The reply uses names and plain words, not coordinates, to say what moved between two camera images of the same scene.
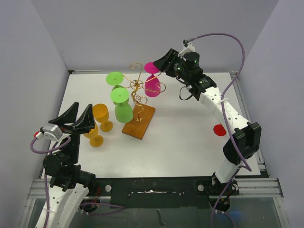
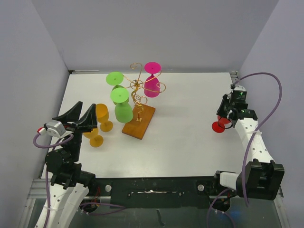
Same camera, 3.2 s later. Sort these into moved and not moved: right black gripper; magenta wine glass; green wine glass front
Moved: right black gripper
Not moved: magenta wine glass; green wine glass front
